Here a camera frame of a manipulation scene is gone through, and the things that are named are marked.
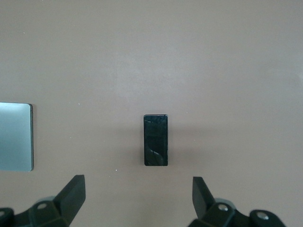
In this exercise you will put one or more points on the black smartphone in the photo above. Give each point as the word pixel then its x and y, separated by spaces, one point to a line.
pixel 156 142

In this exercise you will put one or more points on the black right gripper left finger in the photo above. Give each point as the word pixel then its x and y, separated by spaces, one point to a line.
pixel 71 196

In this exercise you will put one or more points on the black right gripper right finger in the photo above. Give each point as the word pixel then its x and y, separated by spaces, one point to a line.
pixel 201 198

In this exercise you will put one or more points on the silver laptop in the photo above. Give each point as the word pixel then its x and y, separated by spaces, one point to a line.
pixel 14 137

